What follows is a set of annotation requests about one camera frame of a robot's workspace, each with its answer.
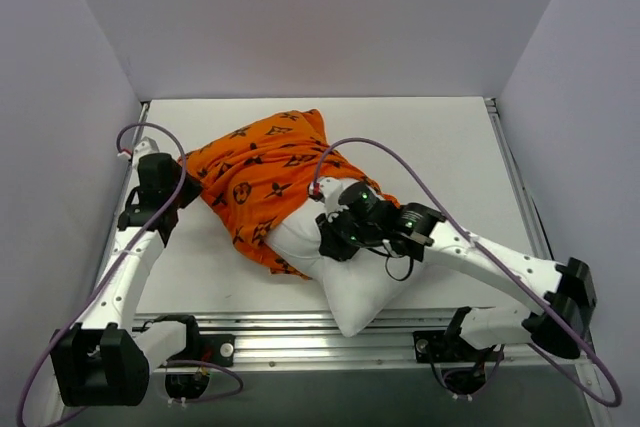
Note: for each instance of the white pillow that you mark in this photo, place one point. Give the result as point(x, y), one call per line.
point(356, 289)

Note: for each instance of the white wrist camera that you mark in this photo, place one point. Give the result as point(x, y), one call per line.
point(325, 196)
point(146, 146)

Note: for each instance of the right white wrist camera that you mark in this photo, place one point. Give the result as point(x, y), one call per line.
point(325, 196)

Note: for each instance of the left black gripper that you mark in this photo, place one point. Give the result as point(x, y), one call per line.
point(185, 187)

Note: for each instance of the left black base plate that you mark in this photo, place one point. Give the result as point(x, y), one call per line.
point(218, 349)

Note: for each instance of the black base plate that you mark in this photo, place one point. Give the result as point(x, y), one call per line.
point(435, 346)
point(218, 349)

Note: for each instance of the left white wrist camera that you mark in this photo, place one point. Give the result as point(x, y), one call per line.
point(146, 146)

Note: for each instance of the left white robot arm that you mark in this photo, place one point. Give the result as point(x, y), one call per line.
point(99, 361)

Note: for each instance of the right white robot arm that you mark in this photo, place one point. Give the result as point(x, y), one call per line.
point(554, 302)

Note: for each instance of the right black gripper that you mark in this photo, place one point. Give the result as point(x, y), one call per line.
point(331, 235)

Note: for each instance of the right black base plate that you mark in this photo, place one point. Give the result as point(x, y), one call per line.
point(435, 346)

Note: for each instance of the orange patterned pillowcase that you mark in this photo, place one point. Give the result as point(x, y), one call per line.
point(257, 175)

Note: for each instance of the aluminium frame rail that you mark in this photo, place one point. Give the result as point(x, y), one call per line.
point(311, 341)

